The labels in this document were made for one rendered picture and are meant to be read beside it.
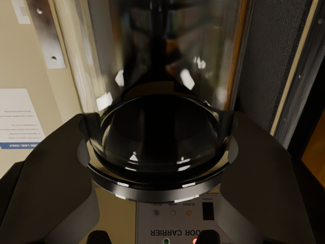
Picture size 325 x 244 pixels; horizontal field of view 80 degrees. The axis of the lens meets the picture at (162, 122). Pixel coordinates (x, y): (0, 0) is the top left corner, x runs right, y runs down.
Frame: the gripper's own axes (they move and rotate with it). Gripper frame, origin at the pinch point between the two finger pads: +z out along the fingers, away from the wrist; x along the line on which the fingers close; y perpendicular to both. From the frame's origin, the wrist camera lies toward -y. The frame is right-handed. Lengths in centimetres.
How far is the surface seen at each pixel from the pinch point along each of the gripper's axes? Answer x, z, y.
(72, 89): -11.1, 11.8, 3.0
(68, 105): -12.2, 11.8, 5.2
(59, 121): -41, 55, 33
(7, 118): -61, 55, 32
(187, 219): 3.5, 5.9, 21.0
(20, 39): -45, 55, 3
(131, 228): -4.7, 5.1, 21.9
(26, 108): -52, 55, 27
